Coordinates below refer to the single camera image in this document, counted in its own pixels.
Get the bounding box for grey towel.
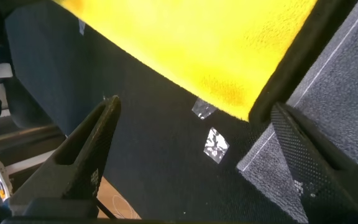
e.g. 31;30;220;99
236;0;358;224

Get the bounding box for yellow towel with black trim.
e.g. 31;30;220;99
53;0;358;124

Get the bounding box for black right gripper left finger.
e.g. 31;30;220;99
9;95;122;215

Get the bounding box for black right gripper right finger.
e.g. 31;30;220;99
270;101;358;224

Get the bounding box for clear tape piece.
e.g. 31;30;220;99
191;97;218;121
77;19;87;36
203;126;231;165

